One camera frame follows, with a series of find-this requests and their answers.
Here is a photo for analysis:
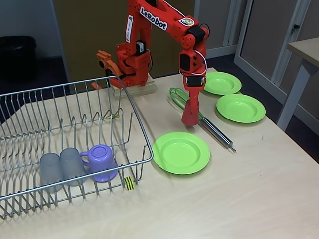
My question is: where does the translucent grey plastic cup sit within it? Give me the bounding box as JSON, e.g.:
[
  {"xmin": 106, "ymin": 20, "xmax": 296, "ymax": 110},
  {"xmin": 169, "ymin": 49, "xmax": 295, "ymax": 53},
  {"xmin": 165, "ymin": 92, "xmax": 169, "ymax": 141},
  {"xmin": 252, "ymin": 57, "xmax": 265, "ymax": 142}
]
[
  {"xmin": 59, "ymin": 148, "xmax": 85, "ymax": 187},
  {"xmin": 39, "ymin": 153, "xmax": 63, "ymax": 193}
]

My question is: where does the wooden base block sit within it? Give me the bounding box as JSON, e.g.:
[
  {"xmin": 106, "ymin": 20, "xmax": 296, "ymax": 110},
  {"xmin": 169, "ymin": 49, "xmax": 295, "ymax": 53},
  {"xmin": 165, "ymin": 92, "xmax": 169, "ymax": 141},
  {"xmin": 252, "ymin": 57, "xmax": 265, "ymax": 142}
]
[{"xmin": 111, "ymin": 74, "xmax": 157, "ymax": 100}]

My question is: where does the black trash bin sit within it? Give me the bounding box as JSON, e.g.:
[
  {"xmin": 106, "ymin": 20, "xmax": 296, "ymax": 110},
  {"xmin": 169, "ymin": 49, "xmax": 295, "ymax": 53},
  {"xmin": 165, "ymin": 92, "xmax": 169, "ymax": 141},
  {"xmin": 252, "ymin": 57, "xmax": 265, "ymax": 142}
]
[{"xmin": 0, "ymin": 36, "xmax": 37, "ymax": 83}]

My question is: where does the grey office cabinet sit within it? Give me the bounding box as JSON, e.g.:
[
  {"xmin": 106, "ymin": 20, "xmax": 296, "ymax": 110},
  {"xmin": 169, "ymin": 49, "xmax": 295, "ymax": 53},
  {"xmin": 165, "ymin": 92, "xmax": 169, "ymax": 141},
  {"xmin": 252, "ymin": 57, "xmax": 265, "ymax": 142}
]
[{"xmin": 191, "ymin": 0, "xmax": 319, "ymax": 118}]

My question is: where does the red plastic cup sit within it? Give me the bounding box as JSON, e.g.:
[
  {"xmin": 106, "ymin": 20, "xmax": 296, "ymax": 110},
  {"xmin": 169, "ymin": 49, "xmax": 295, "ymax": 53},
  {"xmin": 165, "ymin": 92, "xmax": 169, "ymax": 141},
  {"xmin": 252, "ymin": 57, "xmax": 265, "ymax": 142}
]
[{"xmin": 181, "ymin": 98, "xmax": 201, "ymax": 126}]

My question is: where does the orange plastic clamp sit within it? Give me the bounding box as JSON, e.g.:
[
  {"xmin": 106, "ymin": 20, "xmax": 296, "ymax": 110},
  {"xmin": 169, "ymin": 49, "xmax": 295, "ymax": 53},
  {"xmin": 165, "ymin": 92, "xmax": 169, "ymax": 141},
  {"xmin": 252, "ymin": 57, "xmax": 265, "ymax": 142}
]
[{"xmin": 91, "ymin": 49, "xmax": 124, "ymax": 91}]

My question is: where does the green plastic plate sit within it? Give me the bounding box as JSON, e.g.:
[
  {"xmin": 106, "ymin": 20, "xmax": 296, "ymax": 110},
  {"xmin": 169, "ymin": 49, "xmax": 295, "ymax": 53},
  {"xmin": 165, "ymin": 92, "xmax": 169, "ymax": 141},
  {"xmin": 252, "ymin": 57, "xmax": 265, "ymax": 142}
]
[
  {"xmin": 203, "ymin": 71, "xmax": 242, "ymax": 96},
  {"xmin": 152, "ymin": 131, "xmax": 211, "ymax": 175},
  {"xmin": 215, "ymin": 93, "xmax": 266, "ymax": 124}
]

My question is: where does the green whisk steel handle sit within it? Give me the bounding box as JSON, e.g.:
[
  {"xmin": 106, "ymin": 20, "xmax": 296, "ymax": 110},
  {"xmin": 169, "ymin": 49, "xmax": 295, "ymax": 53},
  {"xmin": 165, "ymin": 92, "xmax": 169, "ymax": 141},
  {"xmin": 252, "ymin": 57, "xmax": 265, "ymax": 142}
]
[{"xmin": 169, "ymin": 86, "xmax": 237, "ymax": 153}]

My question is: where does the metal wire dish rack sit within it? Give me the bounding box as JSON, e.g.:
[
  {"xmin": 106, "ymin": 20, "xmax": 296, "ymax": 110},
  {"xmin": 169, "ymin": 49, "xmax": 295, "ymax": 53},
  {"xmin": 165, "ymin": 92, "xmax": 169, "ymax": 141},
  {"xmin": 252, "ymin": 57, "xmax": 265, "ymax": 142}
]
[{"xmin": 0, "ymin": 76, "xmax": 154, "ymax": 220}]

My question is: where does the beige side table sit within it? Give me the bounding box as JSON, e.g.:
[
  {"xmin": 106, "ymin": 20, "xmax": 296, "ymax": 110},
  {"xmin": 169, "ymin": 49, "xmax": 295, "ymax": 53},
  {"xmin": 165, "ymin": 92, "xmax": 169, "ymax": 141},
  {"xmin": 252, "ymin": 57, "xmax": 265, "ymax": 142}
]
[{"xmin": 276, "ymin": 37, "xmax": 319, "ymax": 131}]

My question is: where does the purple plastic mug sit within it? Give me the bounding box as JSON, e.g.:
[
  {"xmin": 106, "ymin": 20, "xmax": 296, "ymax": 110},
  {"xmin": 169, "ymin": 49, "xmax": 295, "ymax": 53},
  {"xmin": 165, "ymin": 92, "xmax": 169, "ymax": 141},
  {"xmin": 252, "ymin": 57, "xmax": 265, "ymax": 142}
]
[{"xmin": 79, "ymin": 145, "xmax": 118, "ymax": 184}]

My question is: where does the brown cork board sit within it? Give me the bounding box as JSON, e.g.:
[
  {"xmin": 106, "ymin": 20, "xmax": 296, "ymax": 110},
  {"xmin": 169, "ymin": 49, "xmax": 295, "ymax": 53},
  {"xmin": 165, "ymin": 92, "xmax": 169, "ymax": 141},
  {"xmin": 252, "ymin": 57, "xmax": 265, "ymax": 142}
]
[{"xmin": 53, "ymin": 0, "xmax": 195, "ymax": 80}]

